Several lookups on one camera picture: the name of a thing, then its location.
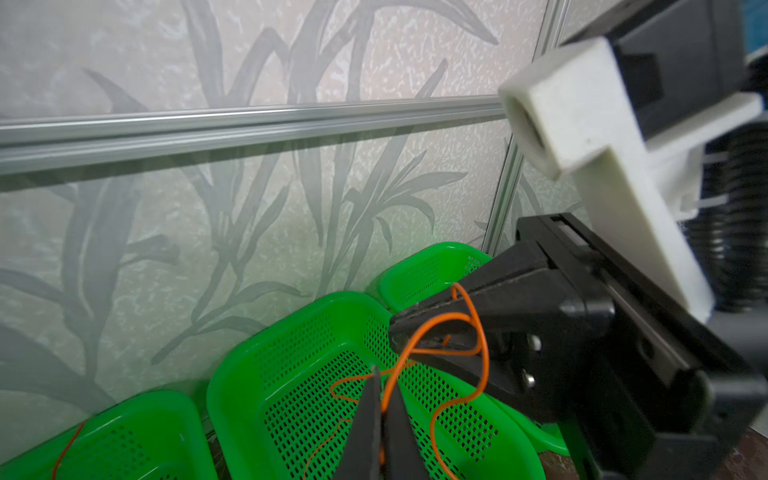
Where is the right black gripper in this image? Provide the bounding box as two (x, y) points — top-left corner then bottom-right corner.
(410, 214), (767, 479)

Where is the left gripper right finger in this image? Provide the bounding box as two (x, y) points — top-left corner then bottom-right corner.
(382, 395), (430, 480)

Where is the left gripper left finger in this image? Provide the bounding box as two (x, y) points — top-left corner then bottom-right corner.
(334, 368), (382, 480)

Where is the orange cable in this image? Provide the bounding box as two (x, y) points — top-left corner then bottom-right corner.
(299, 281), (491, 480)

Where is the red cable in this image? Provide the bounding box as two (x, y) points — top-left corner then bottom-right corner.
(50, 419), (88, 480)

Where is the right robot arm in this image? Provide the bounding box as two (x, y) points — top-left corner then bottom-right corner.
(388, 40), (767, 479)

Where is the middle green plastic basket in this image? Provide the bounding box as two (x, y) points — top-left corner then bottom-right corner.
(207, 292), (544, 479)

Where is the green plastic basket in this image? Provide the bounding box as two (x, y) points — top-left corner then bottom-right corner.
(365, 242), (570, 457)
(207, 292), (544, 479)
(1, 391), (217, 479)

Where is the right green plastic basket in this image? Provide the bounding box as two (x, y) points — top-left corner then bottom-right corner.
(365, 242), (570, 457)

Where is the left green plastic basket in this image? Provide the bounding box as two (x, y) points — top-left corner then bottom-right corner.
(1, 391), (217, 479)

